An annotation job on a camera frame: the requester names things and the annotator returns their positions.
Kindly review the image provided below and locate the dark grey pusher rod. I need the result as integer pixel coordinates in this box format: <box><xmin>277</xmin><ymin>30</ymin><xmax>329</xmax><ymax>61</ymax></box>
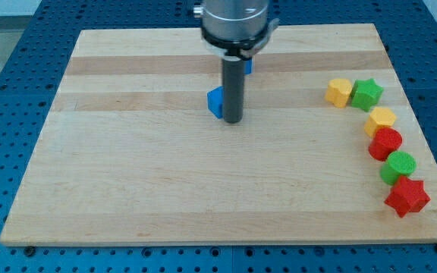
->
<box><xmin>222</xmin><ymin>60</ymin><xmax>245</xmax><ymax>124</ymax></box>

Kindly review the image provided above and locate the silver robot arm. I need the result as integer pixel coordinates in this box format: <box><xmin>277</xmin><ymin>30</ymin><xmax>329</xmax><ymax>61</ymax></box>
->
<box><xmin>192</xmin><ymin>0</ymin><xmax>279</xmax><ymax>124</ymax></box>

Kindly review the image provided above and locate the yellow hexagon block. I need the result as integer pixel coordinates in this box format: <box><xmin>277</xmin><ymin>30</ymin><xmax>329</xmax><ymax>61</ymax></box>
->
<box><xmin>363</xmin><ymin>107</ymin><xmax>397</xmax><ymax>138</ymax></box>

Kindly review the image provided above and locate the blue block behind rod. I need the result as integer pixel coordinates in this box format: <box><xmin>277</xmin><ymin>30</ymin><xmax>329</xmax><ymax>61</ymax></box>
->
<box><xmin>244</xmin><ymin>59</ymin><xmax>253</xmax><ymax>75</ymax></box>

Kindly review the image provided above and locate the blue block near rod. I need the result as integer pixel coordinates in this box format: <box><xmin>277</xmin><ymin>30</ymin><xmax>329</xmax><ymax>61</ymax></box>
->
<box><xmin>207</xmin><ymin>86</ymin><xmax>223</xmax><ymax>119</ymax></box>

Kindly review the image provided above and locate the yellow heart block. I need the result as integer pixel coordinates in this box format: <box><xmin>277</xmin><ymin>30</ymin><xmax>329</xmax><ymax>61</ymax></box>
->
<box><xmin>324</xmin><ymin>78</ymin><xmax>353</xmax><ymax>108</ymax></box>

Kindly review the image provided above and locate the wooden board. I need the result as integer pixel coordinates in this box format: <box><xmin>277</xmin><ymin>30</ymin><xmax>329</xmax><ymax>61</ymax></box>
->
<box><xmin>0</xmin><ymin>24</ymin><xmax>437</xmax><ymax>247</ymax></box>

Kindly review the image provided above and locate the green star block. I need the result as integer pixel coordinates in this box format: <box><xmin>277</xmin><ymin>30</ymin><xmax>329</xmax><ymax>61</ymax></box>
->
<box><xmin>351</xmin><ymin>78</ymin><xmax>384</xmax><ymax>112</ymax></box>

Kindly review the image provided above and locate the red cylinder block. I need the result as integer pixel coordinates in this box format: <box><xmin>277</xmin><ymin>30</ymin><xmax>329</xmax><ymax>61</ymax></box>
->
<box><xmin>368</xmin><ymin>127</ymin><xmax>403</xmax><ymax>162</ymax></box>

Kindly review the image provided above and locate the green cylinder block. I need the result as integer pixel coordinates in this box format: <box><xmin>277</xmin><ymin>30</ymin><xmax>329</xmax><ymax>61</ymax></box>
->
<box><xmin>379</xmin><ymin>151</ymin><xmax>417</xmax><ymax>186</ymax></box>

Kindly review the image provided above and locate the blue perforated table plate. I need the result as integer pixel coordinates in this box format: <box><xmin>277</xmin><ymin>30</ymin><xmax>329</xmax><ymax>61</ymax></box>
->
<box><xmin>0</xmin><ymin>0</ymin><xmax>437</xmax><ymax>272</ymax></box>

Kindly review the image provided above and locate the red star block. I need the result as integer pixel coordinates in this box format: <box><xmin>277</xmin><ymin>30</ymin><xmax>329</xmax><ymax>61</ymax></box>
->
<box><xmin>384</xmin><ymin>175</ymin><xmax>431</xmax><ymax>218</ymax></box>

